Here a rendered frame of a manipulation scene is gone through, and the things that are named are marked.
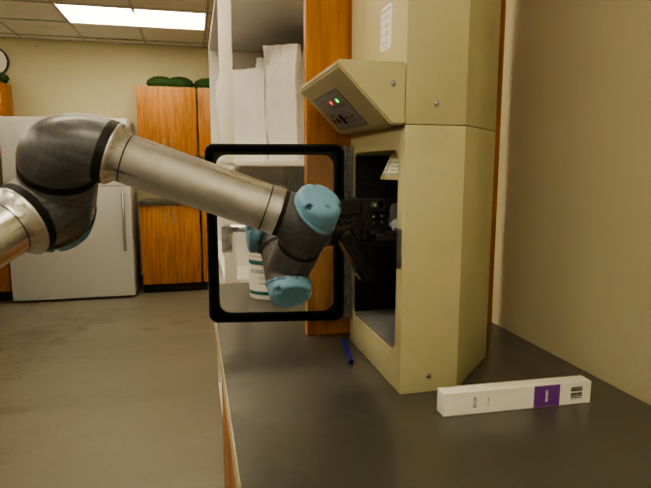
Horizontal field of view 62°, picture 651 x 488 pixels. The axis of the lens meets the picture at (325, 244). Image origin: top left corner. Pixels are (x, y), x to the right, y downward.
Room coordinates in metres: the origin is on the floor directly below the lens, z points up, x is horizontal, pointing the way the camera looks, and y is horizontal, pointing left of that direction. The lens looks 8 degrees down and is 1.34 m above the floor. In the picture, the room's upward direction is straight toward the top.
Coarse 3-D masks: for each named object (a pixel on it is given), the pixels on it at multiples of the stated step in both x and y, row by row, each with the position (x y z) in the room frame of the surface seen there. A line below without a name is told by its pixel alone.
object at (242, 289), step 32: (224, 160) 1.19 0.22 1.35; (256, 160) 1.19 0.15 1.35; (288, 160) 1.20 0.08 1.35; (320, 160) 1.20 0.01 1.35; (224, 224) 1.19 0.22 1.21; (224, 256) 1.19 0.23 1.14; (256, 256) 1.19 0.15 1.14; (320, 256) 1.20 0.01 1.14; (224, 288) 1.19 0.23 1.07; (256, 288) 1.19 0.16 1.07; (320, 288) 1.20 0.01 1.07
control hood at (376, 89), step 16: (336, 64) 0.90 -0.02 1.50; (352, 64) 0.89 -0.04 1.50; (368, 64) 0.90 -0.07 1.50; (384, 64) 0.90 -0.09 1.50; (400, 64) 0.91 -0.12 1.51; (320, 80) 1.02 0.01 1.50; (336, 80) 0.95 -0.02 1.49; (352, 80) 0.89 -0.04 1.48; (368, 80) 0.90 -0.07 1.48; (384, 80) 0.90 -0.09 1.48; (400, 80) 0.91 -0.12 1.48; (304, 96) 1.19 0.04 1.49; (320, 96) 1.10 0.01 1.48; (352, 96) 0.95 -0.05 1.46; (368, 96) 0.90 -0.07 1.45; (384, 96) 0.90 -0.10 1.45; (400, 96) 0.91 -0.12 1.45; (320, 112) 1.20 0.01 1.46; (368, 112) 0.95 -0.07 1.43; (384, 112) 0.90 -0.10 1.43; (400, 112) 0.91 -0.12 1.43; (336, 128) 1.20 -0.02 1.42; (352, 128) 1.10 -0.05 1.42; (368, 128) 1.03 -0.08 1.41
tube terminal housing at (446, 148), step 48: (384, 0) 1.02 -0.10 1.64; (432, 0) 0.92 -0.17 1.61; (480, 0) 0.99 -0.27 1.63; (432, 48) 0.92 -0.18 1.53; (480, 48) 1.00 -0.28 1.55; (432, 96) 0.92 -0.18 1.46; (480, 96) 1.01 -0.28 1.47; (384, 144) 1.01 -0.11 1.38; (432, 144) 0.92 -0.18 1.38; (480, 144) 1.02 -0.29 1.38; (432, 192) 0.93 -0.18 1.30; (480, 192) 1.03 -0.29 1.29; (432, 240) 0.93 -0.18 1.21; (480, 240) 1.04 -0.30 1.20; (432, 288) 0.93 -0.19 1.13; (480, 288) 1.06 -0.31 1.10; (432, 336) 0.93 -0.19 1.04; (480, 336) 1.07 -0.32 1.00; (432, 384) 0.93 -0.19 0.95
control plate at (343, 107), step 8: (328, 96) 1.05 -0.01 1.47; (336, 96) 1.01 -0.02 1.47; (320, 104) 1.14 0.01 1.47; (328, 104) 1.09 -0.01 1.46; (336, 104) 1.05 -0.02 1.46; (344, 104) 1.01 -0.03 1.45; (328, 112) 1.14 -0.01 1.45; (336, 112) 1.10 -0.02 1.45; (344, 112) 1.06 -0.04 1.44; (352, 112) 1.02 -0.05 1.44; (352, 120) 1.06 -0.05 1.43; (360, 120) 1.01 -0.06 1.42; (344, 128) 1.14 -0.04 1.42
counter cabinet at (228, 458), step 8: (224, 400) 1.66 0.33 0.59; (224, 408) 1.68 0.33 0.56; (224, 416) 1.69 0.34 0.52; (224, 424) 1.71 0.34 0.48; (224, 432) 1.73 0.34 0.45; (224, 440) 1.75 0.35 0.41; (224, 448) 1.77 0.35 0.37; (224, 456) 1.78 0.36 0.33; (224, 464) 1.80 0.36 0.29; (232, 464) 1.27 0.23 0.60; (224, 472) 1.82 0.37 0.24; (232, 472) 1.28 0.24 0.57; (232, 480) 1.29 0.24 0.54
